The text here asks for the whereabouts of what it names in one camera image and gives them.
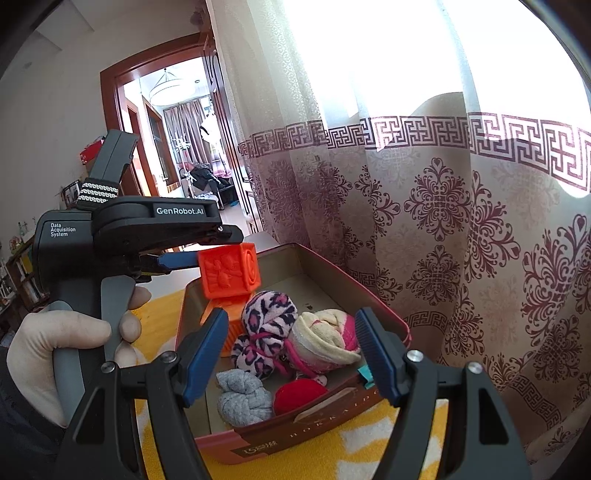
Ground bright orange embossed cube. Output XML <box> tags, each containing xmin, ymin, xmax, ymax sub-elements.
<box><xmin>197</xmin><ymin>243</ymin><xmax>262</xmax><ymax>300</ymax></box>

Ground light orange embossed cube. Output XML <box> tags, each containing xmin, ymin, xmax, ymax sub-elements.
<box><xmin>198</xmin><ymin>294</ymin><xmax>253</xmax><ymax>358</ymax></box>

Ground large leopard print sock bundle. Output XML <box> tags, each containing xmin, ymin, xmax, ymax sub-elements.
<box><xmin>230</xmin><ymin>290</ymin><xmax>297</xmax><ymax>380</ymax></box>

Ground red metal tin box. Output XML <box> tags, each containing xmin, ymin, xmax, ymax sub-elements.
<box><xmin>174</xmin><ymin>243</ymin><xmax>411</xmax><ymax>464</ymax></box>

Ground grey sock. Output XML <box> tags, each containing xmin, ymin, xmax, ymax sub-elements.
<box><xmin>216</xmin><ymin>369</ymin><xmax>273</xmax><ymax>428</ymax></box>

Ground cream pink sock bundle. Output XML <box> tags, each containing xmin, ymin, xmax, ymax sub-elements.
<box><xmin>283</xmin><ymin>309</ymin><xmax>362</xmax><ymax>378</ymax></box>

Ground red yarn ball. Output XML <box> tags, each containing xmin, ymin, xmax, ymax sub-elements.
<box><xmin>273</xmin><ymin>378</ymin><xmax>328</xmax><ymax>416</ymax></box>

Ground teal binder clip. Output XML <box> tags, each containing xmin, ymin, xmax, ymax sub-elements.
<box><xmin>358</xmin><ymin>364</ymin><xmax>375</xmax><ymax>390</ymax></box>

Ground left gloved hand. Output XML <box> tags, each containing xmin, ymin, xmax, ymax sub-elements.
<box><xmin>6</xmin><ymin>285</ymin><xmax>153</xmax><ymax>428</ymax></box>

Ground wooden bookshelf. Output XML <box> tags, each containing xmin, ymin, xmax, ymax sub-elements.
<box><xmin>1</xmin><ymin>232</ymin><xmax>48</xmax><ymax>335</ymax></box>

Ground brown wooden door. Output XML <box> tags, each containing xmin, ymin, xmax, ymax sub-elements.
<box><xmin>123</xmin><ymin>96</ymin><xmax>183</xmax><ymax>197</ymax></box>

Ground stacked red green boxes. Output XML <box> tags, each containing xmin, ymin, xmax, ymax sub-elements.
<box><xmin>79</xmin><ymin>136</ymin><xmax>105</xmax><ymax>165</ymax></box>

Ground yellow white towel mat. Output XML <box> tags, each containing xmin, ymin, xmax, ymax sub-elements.
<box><xmin>134</xmin><ymin>291</ymin><xmax>398</xmax><ymax>479</ymax></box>

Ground ceiling lamp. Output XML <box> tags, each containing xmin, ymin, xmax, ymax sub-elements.
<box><xmin>149</xmin><ymin>68</ymin><xmax>183</xmax><ymax>106</ymax></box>

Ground patterned purple curtain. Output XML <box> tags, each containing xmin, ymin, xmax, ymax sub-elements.
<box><xmin>207</xmin><ymin>1</ymin><xmax>590</xmax><ymax>475</ymax></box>

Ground picture frame on shelf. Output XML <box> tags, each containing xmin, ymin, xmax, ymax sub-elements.
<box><xmin>60</xmin><ymin>180</ymin><xmax>81</xmax><ymax>210</ymax></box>

